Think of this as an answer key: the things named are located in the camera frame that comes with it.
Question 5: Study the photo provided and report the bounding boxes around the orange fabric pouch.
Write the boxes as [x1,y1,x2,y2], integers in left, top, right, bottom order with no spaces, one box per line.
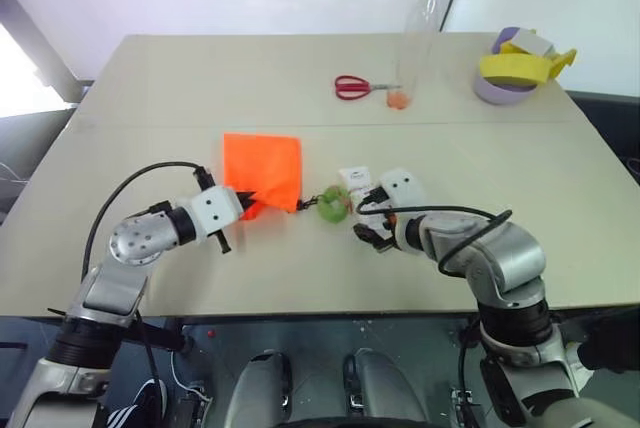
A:
[221,132,303,222]

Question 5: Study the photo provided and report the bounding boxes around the grey right robot leg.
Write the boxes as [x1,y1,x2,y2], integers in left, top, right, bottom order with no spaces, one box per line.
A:
[342,349,427,428]

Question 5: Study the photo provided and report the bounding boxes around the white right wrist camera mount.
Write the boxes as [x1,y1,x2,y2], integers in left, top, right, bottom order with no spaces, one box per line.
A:
[377,166,427,210]

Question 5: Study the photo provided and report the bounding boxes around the red handled scissors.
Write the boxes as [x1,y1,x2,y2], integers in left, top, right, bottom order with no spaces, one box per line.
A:
[333,74,404,102]

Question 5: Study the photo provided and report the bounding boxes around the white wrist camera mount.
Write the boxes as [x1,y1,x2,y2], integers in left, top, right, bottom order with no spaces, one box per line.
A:
[377,166,427,210]
[189,186,243,245]

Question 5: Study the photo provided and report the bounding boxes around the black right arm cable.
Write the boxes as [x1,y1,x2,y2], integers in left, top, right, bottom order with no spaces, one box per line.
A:
[355,203,515,278]

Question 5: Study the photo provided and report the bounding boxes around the black white striped shoe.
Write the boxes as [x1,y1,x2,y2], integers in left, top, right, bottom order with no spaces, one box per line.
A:
[105,376,170,428]

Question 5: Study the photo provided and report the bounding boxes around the large purple tape roll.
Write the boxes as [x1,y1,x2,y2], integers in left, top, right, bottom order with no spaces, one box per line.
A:
[473,73,537,107]

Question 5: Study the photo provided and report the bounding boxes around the grey robot leg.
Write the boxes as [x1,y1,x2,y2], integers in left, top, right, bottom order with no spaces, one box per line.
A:
[342,349,427,428]
[233,349,293,428]

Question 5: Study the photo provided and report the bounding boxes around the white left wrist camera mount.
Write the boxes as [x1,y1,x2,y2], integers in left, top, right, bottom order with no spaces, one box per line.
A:
[189,186,243,245]

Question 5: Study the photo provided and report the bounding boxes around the grey left robot leg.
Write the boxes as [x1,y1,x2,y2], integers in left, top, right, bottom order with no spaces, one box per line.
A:
[233,349,293,428]

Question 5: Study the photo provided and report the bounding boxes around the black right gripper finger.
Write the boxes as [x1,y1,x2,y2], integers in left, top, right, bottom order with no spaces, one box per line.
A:
[355,188,387,214]
[353,223,385,251]

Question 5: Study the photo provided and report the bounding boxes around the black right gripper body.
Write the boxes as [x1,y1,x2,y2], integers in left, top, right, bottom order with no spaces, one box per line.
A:
[368,211,401,252]

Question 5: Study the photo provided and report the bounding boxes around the dark rounded shape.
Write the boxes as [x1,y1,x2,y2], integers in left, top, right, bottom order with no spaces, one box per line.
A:
[575,305,640,375]

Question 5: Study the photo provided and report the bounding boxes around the clear bottle blue cap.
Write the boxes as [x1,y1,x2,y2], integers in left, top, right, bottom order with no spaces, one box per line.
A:
[396,0,447,110]

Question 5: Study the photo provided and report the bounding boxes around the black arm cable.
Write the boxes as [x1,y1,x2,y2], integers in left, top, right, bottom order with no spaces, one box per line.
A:
[355,203,515,278]
[81,162,217,280]

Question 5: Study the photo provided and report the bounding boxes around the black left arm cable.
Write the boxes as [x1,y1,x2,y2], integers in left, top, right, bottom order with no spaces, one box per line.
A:
[81,162,217,280]

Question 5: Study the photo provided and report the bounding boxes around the yellow foam piece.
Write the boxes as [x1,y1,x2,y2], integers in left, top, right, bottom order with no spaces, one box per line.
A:
[546,48,579,81]

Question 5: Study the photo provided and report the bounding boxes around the small purple tape roll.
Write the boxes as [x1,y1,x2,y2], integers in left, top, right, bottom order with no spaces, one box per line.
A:
[491,26,537,57]

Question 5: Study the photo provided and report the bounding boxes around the grey window frame post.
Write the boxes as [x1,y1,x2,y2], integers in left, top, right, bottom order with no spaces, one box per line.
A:
[0,0,96,105]

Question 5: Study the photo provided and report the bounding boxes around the green ring charm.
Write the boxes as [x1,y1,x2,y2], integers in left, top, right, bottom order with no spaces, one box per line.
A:
[316,185,354,225]

